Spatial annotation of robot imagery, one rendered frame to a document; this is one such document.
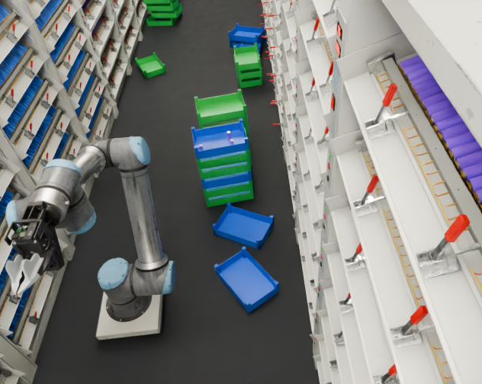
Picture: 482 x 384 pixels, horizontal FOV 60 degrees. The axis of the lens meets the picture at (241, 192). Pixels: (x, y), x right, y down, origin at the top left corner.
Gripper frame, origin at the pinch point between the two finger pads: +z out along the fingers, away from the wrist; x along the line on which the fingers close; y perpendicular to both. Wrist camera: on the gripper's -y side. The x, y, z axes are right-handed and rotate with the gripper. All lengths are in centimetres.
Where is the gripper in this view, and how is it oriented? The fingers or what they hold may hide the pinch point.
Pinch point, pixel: (20, 290)
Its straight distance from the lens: 103.5
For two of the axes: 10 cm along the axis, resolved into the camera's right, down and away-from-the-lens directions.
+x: 10.0, -0.8, -0.6
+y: -0.9, -6.9, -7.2
